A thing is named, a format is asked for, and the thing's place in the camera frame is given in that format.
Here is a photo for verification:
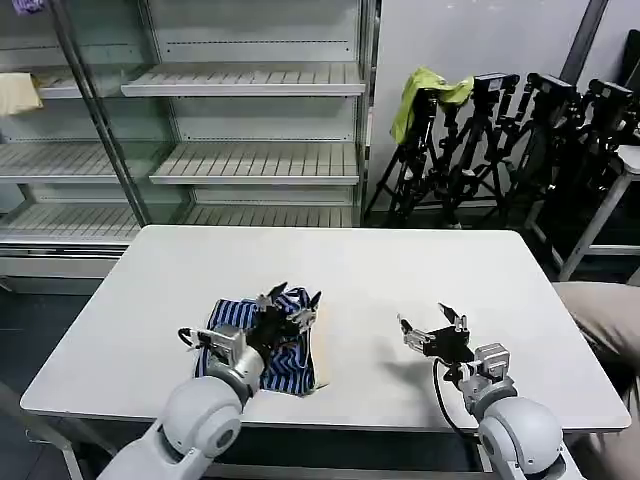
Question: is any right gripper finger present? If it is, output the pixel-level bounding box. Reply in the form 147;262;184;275
397;313;431;354
437;302;470;334

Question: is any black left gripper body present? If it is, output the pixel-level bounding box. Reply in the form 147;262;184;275
243;303;302;362

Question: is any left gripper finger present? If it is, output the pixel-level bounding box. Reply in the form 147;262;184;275
285;290;324;334
255;282;290;314

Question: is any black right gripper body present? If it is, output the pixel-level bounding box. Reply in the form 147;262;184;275
421;324;475;365

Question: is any blue black striped shirt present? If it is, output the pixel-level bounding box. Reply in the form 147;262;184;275
192;285;335;400

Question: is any person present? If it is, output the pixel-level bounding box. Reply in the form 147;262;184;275
552;280;640;480

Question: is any white open display shelf unit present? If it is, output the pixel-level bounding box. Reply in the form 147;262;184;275
119;0;382;230

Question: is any yellow green cloth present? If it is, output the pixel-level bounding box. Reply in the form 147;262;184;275
389;66;475;146

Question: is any glass fronted shelf unit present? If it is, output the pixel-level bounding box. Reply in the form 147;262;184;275
0;0;151;296

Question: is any dark monitor screen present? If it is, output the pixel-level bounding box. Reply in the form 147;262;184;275
623;28;640;94

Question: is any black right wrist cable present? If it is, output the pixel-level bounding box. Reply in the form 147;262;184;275
431;357;482;437

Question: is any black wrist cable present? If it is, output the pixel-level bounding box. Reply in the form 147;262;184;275
177;327;211;352
431;357;482;437

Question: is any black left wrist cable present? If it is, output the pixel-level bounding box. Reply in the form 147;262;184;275
177;327;211;352

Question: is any black camera tripod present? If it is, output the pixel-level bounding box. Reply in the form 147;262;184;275
363;88;454;227
502;73;584;241
438;73;522;229
559;78;640;251

